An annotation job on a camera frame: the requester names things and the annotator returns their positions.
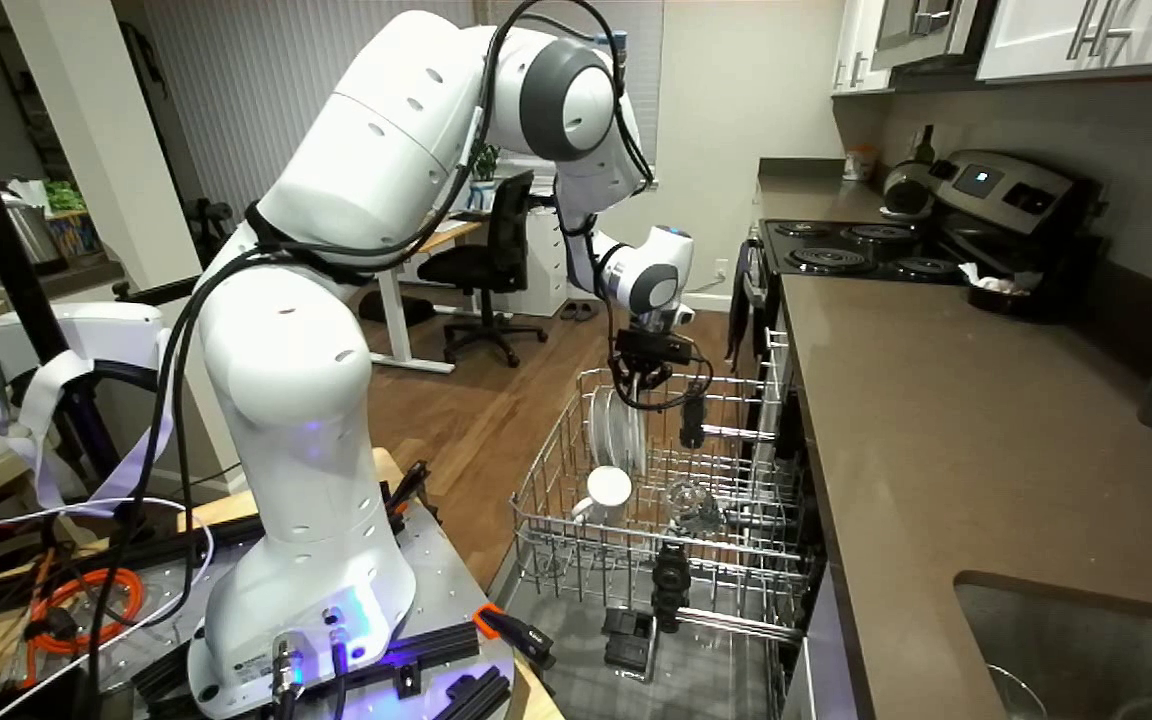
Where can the black steel kitchen stove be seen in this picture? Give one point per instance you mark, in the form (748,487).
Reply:
(899,247)

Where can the steel kitchen sink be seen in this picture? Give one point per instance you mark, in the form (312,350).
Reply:
(1098,641)

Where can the black block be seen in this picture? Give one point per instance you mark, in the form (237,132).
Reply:
(470,698)

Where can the grey dishwasher door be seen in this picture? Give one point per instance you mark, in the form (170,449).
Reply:
(698,674)

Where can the white mug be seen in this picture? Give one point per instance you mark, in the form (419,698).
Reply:
(605,490)

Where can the black shallow dish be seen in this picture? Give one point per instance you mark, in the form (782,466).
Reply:
(1000,291)

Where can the white upper cabinets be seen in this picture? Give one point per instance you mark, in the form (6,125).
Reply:
(1098,33)

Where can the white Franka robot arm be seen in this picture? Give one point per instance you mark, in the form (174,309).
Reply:
(298,401)

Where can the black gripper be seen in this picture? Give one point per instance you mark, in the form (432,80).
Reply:
(648,350)

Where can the metal robot mounting table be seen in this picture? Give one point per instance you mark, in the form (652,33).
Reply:
(451,584)

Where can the clear drinking glass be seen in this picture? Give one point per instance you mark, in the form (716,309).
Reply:
(698,504)

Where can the black orange bar clamp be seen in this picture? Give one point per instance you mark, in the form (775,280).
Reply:
(406,494)
(514,632)

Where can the black rack attachment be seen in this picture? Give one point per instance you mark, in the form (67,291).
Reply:
(695,420)
(671,584)
(627,641)

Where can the dark steel kettle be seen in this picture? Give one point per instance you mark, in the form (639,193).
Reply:
(908,186)

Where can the black metal bar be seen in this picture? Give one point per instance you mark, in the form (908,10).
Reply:
(429,652)

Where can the white sink base cabinet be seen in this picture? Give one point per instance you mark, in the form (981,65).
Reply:
(826,652)

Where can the white narrow upper cabinet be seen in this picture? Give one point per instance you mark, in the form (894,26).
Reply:
(858,44)

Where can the black office chair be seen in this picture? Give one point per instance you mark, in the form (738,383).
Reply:
(488,255)

